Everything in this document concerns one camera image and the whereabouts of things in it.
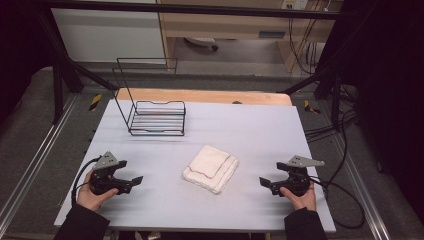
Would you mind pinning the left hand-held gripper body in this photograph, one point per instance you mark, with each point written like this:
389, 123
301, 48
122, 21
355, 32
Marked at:
101, 173

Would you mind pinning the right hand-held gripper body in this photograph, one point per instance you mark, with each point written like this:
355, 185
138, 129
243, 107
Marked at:
298, 180

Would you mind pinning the white towel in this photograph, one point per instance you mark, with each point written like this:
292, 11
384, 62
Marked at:
210, 168

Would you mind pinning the person's right hand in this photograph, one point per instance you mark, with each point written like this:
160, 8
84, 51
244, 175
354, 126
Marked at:
305, 201

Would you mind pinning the person's left hand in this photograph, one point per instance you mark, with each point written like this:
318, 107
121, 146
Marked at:
89, 198

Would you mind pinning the yellow black striped tape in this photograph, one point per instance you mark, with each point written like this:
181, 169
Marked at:
310, 107
95, 102

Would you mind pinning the wooden table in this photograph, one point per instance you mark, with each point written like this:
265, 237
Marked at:
206, 96

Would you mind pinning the white cabinet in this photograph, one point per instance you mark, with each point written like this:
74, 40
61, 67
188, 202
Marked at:
110, 33

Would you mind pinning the black curtain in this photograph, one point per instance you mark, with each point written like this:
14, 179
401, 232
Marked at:
390, 83
20, 50

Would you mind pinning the office chair base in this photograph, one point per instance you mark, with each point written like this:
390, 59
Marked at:
203, 42

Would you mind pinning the light wooden desk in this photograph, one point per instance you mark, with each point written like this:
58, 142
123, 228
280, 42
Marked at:
226, 25

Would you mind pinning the aluminium floor rail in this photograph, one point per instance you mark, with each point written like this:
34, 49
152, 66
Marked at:
36, 160
363, 186

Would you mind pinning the white wall socket strip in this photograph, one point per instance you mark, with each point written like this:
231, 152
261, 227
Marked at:
295, 4

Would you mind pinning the black metal frame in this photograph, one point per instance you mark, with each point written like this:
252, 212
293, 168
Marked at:
200, 9

